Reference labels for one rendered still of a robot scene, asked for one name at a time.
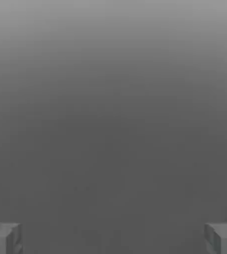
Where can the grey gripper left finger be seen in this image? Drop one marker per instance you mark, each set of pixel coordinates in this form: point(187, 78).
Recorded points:
point(2, 238)

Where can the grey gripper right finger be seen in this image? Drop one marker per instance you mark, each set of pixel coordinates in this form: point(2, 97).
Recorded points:
point(224, 238)

